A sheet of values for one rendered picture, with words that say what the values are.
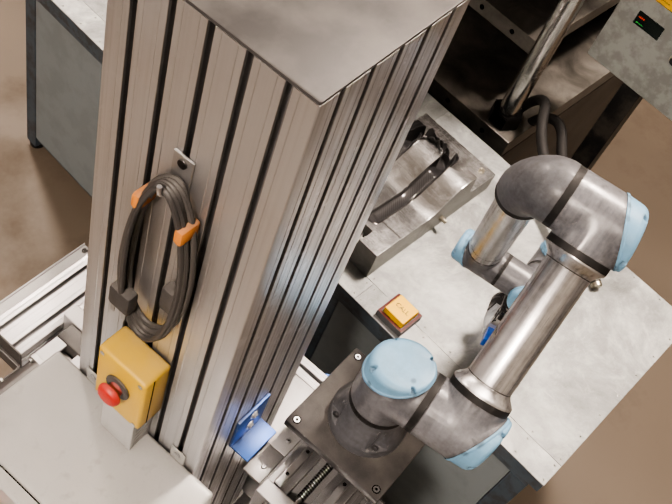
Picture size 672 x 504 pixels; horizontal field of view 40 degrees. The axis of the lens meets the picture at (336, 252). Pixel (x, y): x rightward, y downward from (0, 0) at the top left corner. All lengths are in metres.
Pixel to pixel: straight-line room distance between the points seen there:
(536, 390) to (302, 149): 1.50
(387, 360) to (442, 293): 0.73
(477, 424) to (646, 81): 1.32
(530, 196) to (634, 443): 1.92
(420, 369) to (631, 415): 1.90
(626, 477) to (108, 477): 2.17
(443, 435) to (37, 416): 0.65
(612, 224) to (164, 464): 0.79
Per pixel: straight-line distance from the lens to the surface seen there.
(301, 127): 0.80
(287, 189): 0.86
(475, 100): 2.80
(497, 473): 2.31
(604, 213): 1.52
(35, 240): 3.14
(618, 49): 2.62
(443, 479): 2.48
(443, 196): 2.32
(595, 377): 2.34
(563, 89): 3.00
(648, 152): 4.29
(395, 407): 1.58
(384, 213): 2.26
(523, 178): 1.55
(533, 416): 2.20
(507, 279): 1.89
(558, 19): 2.53
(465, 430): 1.57
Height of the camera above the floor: 2.56
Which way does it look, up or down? 51 degrees down
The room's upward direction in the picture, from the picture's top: 24 degrees clockwise
